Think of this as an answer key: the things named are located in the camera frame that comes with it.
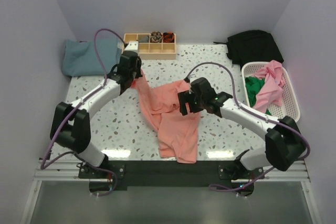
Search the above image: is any green t shirt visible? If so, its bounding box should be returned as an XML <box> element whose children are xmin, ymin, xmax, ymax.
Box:
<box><xmin>245</xmin><ymin>76</ymin><xmax>265</xmax><ymax>107</ymax></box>

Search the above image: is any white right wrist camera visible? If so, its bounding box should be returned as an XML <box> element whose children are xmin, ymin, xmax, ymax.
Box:
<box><xmin>184</xmin><ymin>77</ymin><xmax>193</xmax><ymax>90</ymax></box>

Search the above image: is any white plastic laundry basket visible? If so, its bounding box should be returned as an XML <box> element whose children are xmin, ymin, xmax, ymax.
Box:
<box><xmin>241</xmin><ymin>61</ymin><xmax>301</xmax><ymax>122</ymax></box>

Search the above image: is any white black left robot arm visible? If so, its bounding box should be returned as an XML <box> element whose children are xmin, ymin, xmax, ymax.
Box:
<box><xmin>50</xmin><ymin>50</ymin><xmax>142</xmax><ymax>178</ymax></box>

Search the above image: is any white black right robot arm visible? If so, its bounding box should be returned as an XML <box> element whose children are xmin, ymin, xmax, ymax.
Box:
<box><xmin>177</xmin><ymin>78</ymin><xmax>308</xmax><ymax>180</ymax></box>

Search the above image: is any orange black rolled sock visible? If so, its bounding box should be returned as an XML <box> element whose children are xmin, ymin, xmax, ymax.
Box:
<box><xmin>162</xmin><ymin>32</ymin><xmax>175</xmax><ymax>43</ymax></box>

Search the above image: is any salmon pink t shirt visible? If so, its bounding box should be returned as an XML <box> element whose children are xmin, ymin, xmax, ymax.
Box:
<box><xmin>131</xmin><ymin>74</ymin><xmax>201</xmax><ymax>164</ymax></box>

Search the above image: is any brown patterned rolled sock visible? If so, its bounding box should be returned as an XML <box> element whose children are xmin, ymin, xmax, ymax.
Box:
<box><xmin>150</xmin><ymin>31</ymin><xmax>163</xmax><ymax>43</ymax></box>

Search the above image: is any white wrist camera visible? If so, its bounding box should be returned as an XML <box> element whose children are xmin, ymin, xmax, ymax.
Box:
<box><xmin>184</xmin><ymin>77</ymin><xmax>193</xmax><ymax>90</ymax></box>
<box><xmin>124</xmin><ymin>41</ymin><xmax>139</xmax><ymax>53</ymax></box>

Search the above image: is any light pink t shirt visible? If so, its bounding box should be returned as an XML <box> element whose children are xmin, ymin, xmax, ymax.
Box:
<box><xmin>253</xmin><ymin>60</ymin><xmax>285</xmax><ymax>113</ymax></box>

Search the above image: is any wooden compartment tray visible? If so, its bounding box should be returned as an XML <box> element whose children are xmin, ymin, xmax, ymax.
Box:
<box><xmin>123</xmin><ymin>33</ymin><xmax>177</xmax><ymax>60</ymax></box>

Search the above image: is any folded teal t shirt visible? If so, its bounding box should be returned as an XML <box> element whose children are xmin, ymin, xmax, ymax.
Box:
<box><xmin>61</xmin><ymin>38</ymin><xmax>121</xmax><ymax>77</ymax></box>

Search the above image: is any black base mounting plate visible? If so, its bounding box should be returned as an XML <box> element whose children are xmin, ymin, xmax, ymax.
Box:
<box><xmin>77</xmin><ymin>161</ymin><xmax>265</xmax><ymax>195</ymax></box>

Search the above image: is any grey rolled sock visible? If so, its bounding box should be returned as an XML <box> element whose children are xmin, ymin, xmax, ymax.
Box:
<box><xmin>137</xmin><ymin>34</ymin><xmax>150</xmax><ymax>43</ymax></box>

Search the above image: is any black folded garment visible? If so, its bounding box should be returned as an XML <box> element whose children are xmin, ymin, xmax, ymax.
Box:
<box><xmin>221</xmin><ymin>30</ymin><xmax>284</xmax><ymax>67</ymax></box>

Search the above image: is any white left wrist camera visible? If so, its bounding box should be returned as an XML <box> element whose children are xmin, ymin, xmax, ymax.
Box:
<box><xmin>124</xmin><ymin>41</ymin><xmax>139</xmax><ymax>53</ymax></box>

